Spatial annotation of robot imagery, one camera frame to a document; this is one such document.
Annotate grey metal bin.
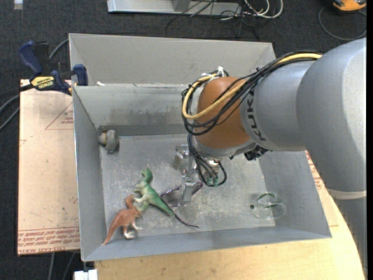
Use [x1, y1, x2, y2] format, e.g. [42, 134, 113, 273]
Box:
[68, 33, 333, 263]

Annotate clear glass cup green mark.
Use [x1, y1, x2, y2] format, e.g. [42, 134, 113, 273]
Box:
[249, 191, 288, 221]

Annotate green toy dinosaur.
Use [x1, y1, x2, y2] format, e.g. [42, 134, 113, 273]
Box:
[133, 167, 176, 218]

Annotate small clear glass thing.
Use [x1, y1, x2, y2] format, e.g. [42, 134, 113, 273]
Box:
[173, 143, 191, 169]

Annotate purple sunglasses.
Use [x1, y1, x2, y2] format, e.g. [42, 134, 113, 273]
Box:
[159, 182, 204, 229]

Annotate orange-brown toy dinosaur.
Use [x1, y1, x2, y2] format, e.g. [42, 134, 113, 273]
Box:
[100, 194, 145, 246]

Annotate grey toy animal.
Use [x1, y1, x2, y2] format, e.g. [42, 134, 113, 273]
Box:
[97, 129, 120, 155]

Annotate brown cardboard board red print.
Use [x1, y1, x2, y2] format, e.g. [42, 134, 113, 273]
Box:
[17, 79, 340, 257]

